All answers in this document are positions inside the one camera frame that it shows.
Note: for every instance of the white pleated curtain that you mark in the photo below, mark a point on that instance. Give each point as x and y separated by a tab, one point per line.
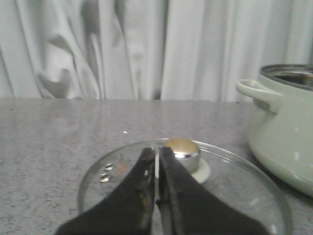
147	49

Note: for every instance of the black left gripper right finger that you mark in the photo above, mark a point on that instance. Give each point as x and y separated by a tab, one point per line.
187	208

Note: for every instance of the pale green electric cooking pot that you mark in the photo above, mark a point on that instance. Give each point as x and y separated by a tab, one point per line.
280	129

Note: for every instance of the glass pot lid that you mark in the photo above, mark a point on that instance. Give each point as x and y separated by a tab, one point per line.
229	177

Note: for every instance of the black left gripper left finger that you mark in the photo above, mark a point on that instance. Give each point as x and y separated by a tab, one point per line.
127	210

